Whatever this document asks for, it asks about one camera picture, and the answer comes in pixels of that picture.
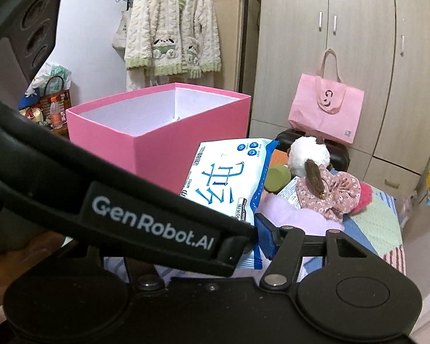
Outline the cream knitted cardigan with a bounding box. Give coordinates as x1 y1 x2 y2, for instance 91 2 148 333
124 0 222 91

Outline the beige wooden wardrobe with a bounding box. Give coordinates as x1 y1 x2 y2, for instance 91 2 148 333
250 0 430 196

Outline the orange drink bottle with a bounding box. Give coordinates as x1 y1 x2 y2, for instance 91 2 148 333
49 96 63 129

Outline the pink floral fabric scrunchie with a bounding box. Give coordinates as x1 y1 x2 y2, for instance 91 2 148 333
296 169 361 223

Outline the colourful patchwork table mat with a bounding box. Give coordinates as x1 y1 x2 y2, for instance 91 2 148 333
103 147 408 284

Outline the black suitcase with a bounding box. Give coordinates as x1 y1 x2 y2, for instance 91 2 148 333
273 128 351 173

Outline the magenta fuzzy ball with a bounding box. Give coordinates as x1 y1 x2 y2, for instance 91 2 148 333
349 182 373 215

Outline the canvas tote bag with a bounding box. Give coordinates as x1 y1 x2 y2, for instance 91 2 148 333
112 9 131 58

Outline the pink tote bag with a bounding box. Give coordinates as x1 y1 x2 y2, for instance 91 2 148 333
288 49 364 145

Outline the clear plastic bag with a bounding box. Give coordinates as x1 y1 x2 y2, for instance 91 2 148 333
401 190 417 228

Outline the small white wipes packet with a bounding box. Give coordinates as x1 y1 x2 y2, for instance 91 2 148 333
277 176 301 209

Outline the blue white wet wipes pack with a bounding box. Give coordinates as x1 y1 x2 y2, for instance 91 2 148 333
181 138 278 225

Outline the green egg-shaped sponge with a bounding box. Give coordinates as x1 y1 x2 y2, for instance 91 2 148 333
264 165 291 193

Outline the white brown plush cat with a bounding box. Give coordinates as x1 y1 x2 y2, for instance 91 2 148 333
287 136 331 199

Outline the person's left hand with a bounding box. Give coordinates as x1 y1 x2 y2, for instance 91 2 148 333
0 231 66 306

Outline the pink cardboard box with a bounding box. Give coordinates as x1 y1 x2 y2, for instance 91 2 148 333
66 83 251 194

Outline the purple plush pillow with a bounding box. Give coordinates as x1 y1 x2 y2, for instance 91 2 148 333
257 194 345 236

